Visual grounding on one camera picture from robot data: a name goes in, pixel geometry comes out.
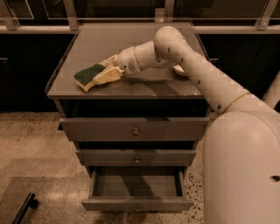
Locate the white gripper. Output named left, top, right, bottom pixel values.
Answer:
left=93, top=46, right=141, bottom=85

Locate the green and yellow sponge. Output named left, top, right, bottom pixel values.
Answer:
left=73, top=64, right=105, bottom=92

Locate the white bowl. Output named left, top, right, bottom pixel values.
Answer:
left=173, top=65, right=187, bottom=77

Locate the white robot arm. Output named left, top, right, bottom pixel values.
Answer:
left=102, top=26, right=280, bottom=224

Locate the grey top drawer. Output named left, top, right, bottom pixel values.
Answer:
left=59, top=117, right=209, bottom=142

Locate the grey drawer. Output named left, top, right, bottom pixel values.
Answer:
left=76, top=150, right=196, bottom=166
left=82, top=166, right=193, bottom=212
left=59, top=117, right=209, bottom=142

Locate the grey drawer cabinet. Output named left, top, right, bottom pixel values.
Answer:
left=45, top=22, right=225, bottom=213

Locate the grey middle drawer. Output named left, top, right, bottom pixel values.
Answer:
left=76, top=150, right=196, bottom=166

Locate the grey bottom drawer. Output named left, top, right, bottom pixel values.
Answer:
left=82, top=166, right=193, bottom=212

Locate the metal railing with glass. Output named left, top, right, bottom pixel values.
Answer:
left=0, top=0, right=280, bottom=34

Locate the black bar on floor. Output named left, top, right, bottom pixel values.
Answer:
left=11, top=192, right=39, bottom=224

